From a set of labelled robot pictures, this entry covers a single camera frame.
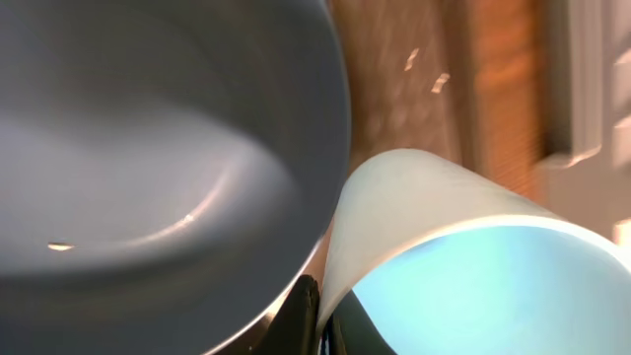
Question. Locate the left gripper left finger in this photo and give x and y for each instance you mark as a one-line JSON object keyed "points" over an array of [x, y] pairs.
{"points": [[293, 330]]}

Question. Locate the grey dishwasher rack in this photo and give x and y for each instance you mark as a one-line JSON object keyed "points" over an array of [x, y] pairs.
{"points": [[587, 114]]}

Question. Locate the light blue cup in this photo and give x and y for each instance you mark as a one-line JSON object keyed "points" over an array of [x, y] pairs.
{"points": [[445, 261]]}

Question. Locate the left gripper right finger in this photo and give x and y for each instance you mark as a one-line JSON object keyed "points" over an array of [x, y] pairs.
{"points": [[350, 331]]}

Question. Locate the large dark blue bowl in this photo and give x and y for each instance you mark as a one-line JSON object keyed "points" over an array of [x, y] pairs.
{"points": [[168, 168]]}

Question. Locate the brown serving tray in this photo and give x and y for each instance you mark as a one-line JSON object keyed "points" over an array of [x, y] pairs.
{"points": [[458, 78]]}

